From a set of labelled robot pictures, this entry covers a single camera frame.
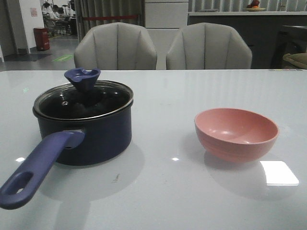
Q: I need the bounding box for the glass lid blue knob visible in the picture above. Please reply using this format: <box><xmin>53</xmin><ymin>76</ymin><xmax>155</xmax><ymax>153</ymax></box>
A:
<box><xmin>33</xmin><ymin>68</ymin><xmax>133</xmax><ymax>121</ymax></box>

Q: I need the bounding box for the pink plastic bowl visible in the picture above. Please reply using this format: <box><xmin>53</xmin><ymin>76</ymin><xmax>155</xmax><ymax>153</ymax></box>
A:
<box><xmin>194</xmin><ymin>108</ymin><xmax>279</xmax><ymax>163</ymax></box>

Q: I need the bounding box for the dark blue saucepan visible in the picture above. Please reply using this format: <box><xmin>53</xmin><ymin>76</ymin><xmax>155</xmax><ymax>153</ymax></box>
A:
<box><xmin>0</xmin><ymin>104</ymin><xmax>132</xmax><ymax>209</ymax></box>

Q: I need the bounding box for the left grey upholstered chair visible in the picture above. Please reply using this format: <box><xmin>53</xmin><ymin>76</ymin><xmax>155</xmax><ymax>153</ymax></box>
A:
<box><xmin>74</xmin><ymin>22</ymin><xmax>157</xmax><ymax>70</ymax></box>

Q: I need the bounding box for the grey upholstered chair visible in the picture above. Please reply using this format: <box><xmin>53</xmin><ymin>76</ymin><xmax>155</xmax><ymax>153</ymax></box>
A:
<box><xmin>166</xmin><ymin>23</ymin><xmax>252</xmax><ymax>70</ymax></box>
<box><xmin>74</xmin><ymin>22</ymin><xmax>157</xmax><ymax>70</ymax></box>

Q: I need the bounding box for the right grey upholstered chair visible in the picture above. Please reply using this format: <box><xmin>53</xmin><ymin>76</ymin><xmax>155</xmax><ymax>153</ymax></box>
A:
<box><xmin>166</xmin><ymin>23</ymin><xmax>252</xmax><ymax>70</ymax></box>

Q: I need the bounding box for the white refrigerator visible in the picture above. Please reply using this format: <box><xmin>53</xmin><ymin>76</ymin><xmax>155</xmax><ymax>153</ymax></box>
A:
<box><xmin>144</xmin><ymin>0</ymin><xmax>189</xmax><ymax>70</ymax></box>

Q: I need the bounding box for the red barrier belt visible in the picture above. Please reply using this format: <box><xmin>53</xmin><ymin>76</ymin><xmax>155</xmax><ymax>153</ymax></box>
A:
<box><xmin>82</xmin><ymin>14</ymin><xmax>139</xmax><ymax>21</ymax></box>

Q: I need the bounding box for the grey curtain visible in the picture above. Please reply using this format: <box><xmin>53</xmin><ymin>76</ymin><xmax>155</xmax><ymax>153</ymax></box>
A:
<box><xmin>74</xmin><ymin>0</ymin><xmax>145</xmax><ymax>41</ymax></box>

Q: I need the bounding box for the red trash bin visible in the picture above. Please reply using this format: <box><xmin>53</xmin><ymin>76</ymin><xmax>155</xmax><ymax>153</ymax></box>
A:
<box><xmin>33</xmin><ymin>27</ymin><xmax>50</xmax><ymax>51</ymax></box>

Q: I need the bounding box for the dark grey kitchen counter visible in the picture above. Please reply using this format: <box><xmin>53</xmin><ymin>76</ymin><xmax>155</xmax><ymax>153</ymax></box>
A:
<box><xmin>188</xmin><ymin>11</ymin><xmax>307</xmax><ymax>69</ymax></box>

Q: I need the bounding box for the person in background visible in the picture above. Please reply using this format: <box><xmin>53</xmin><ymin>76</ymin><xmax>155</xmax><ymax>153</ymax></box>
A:
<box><xmin>42</xmin><ymin>1</ymin><xmax>60</xmax><ymax>22</ymax></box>

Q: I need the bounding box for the fruit plate on counter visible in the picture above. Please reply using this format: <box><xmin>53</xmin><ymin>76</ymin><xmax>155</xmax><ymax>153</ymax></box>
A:
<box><xmin>246</xmin><ymin>0</ymin><xmax>266</xmax><ymax>12</ymax></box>

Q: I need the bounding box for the beige sofa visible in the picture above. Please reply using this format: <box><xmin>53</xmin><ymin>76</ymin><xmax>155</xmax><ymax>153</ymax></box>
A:
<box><xmin>282</xmin><ymin>53</ymin><xmax>307</xmax><ymax>69</ymax></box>

